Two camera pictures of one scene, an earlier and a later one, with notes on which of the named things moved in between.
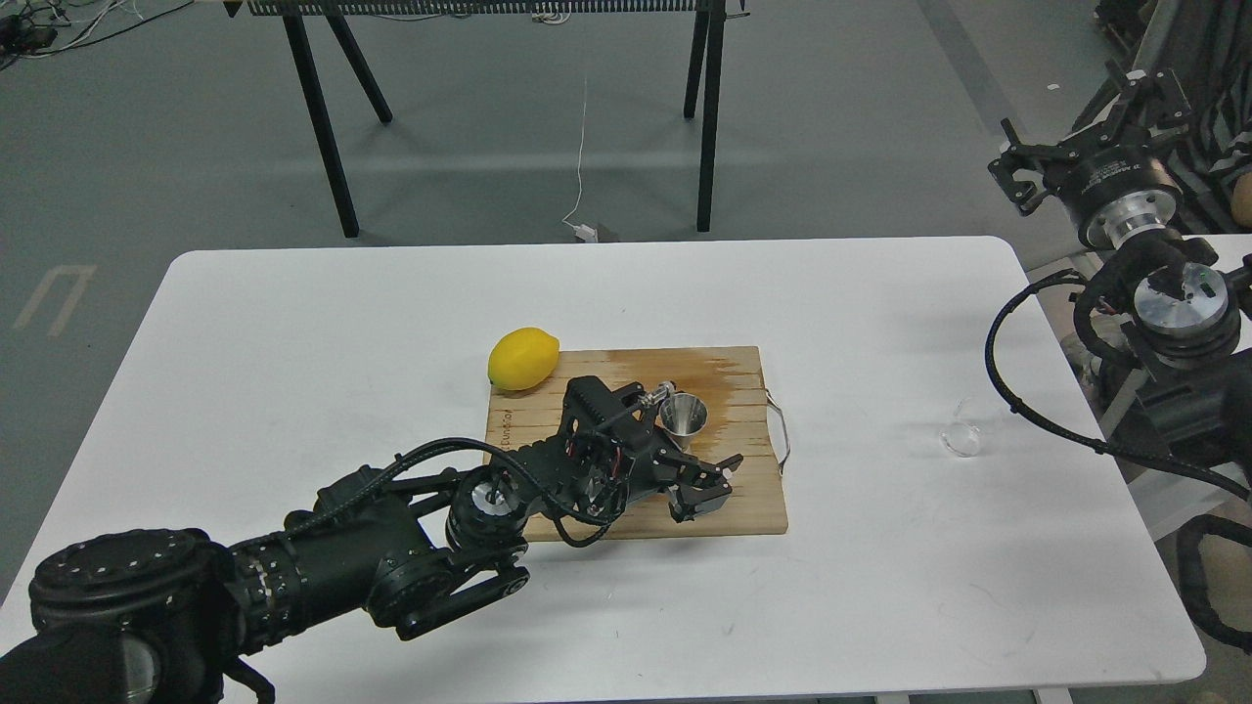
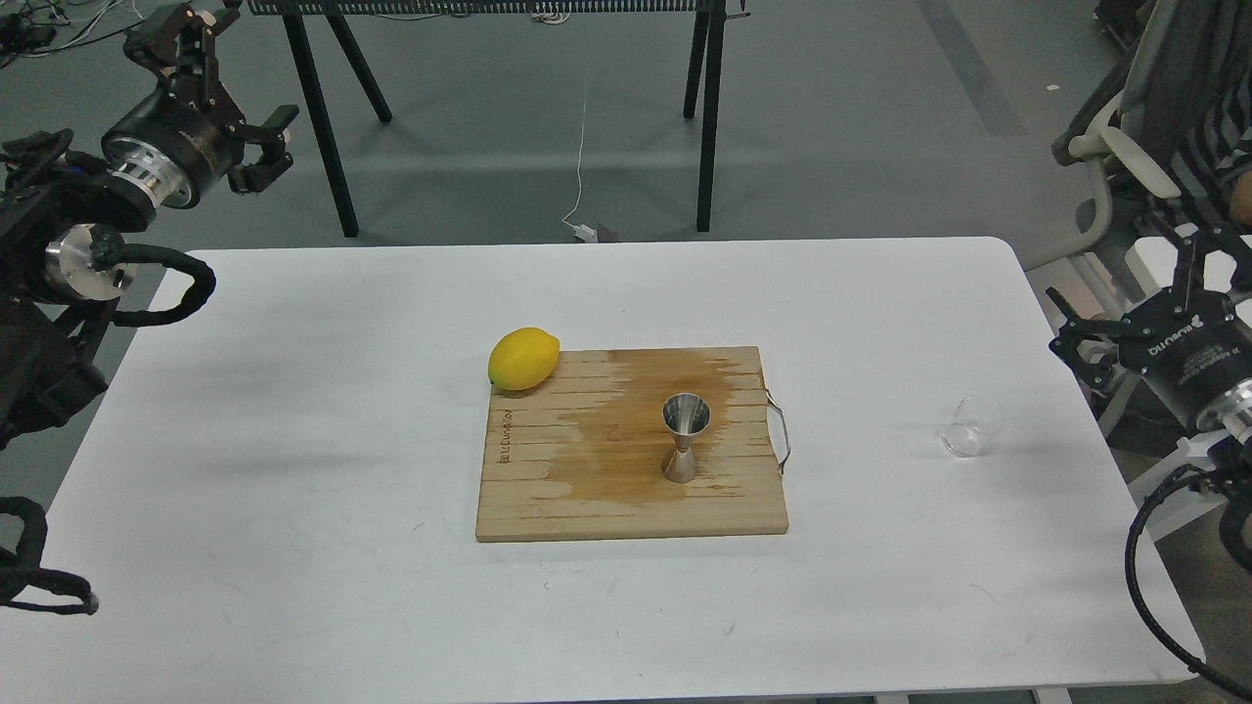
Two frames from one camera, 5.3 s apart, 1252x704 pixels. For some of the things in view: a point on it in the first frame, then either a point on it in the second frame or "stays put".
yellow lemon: (522, 358) stays put
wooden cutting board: (716, 404) stays put
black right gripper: (1118, 194) -> (1191, 343)
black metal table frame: (302, 17) stays put
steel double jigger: (683, 416) stays put
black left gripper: (607, 450) -> (177, 142)
